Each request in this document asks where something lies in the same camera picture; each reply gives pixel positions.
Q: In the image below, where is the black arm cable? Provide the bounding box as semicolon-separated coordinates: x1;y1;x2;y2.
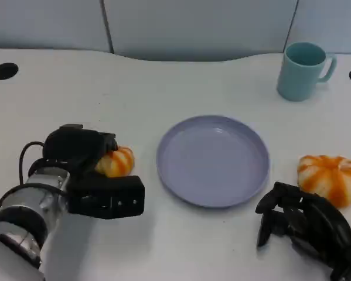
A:
18;141;46;186

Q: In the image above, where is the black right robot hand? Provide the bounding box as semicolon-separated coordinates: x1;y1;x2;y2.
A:
255;181;351;281

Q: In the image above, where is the pale green mug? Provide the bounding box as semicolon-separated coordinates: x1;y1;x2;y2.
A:
277;42;338;102

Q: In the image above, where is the lilac plate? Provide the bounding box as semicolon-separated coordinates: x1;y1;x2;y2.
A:
156;115;271;209

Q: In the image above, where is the grey partition panel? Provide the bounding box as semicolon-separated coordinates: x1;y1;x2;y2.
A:
0;0;114;54
101;0;299;62
285;0;351;55

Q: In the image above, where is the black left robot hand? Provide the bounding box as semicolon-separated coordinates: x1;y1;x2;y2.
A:
42;124;119;179

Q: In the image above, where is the orange and white bread roll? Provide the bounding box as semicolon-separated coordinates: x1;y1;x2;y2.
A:
297;154;351;208
94;146;135;179

